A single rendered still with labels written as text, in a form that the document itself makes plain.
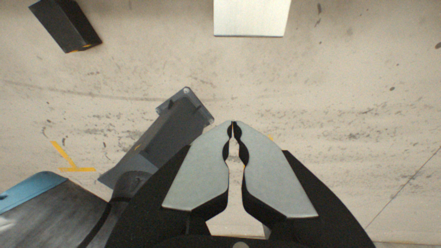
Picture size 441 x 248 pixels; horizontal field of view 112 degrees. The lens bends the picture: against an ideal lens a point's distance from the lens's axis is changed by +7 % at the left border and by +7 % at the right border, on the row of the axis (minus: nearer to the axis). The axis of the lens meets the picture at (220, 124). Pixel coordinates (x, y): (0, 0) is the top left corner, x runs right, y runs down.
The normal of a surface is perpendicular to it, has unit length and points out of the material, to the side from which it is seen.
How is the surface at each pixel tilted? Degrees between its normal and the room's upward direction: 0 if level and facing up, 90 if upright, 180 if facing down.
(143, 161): 0
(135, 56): 0
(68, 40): 0
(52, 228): 73
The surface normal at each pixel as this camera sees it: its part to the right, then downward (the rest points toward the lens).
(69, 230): 0.77, -0.23
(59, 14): -0.06, 0.52
